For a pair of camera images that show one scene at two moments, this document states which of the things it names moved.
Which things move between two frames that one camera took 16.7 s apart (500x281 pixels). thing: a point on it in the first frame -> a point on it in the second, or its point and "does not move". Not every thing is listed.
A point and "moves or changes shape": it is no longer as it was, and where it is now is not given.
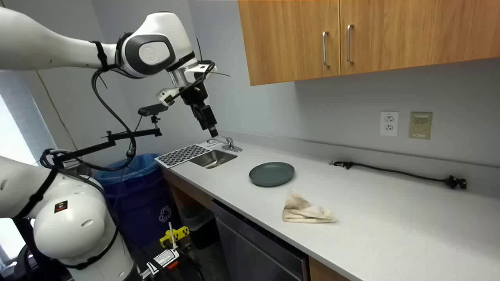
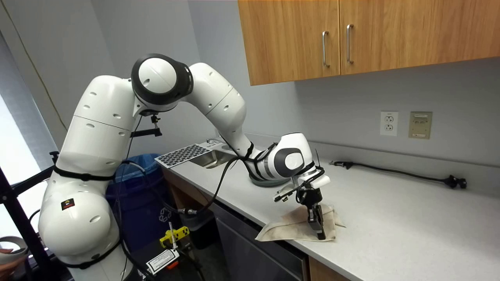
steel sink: [213, 158] does not move
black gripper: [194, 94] -> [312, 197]
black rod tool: [452, 181] does not move
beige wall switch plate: [421, 125] does not move
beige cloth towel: [302, 211] moves or changes shape
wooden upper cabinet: [294, 39] does not move
